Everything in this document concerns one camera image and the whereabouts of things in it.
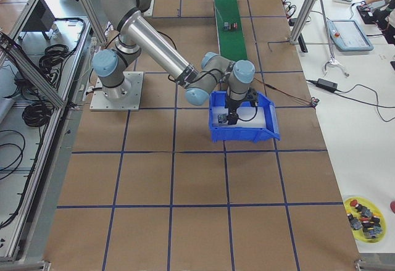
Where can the blue destination bin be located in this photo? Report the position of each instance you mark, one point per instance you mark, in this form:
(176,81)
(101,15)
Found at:
(217,98)

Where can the black power adapter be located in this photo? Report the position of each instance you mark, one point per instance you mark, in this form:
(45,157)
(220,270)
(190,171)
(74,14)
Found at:
(327,85)

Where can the yellow push button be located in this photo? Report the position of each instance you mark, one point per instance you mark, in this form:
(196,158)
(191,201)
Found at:
(222,119)

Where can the teach pendant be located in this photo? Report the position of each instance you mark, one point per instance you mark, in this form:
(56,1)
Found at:
(348,36)

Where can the yellow plate of buttons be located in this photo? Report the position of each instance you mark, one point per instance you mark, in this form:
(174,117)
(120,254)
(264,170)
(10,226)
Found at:
(366,221)

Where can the white foam pad destination bin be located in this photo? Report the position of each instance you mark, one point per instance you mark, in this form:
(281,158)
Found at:
(245,113)

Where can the aluminium frame post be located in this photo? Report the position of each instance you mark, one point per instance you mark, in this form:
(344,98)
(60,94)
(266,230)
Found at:
(301,20)

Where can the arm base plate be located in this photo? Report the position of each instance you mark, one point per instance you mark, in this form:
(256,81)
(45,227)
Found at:
(127,96)

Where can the red push button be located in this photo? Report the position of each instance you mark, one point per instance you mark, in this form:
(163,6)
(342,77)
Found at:
(228,26)

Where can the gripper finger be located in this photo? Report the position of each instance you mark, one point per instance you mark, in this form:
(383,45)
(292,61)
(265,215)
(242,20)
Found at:
(232,118)

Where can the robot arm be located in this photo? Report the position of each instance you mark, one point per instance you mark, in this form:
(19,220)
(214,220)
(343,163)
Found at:
(136,35)

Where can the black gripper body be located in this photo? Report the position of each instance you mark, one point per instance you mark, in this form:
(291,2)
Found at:
(232,105)

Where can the green conveyor belt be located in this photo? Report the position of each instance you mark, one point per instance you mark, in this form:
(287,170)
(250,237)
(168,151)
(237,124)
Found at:
(231,43)

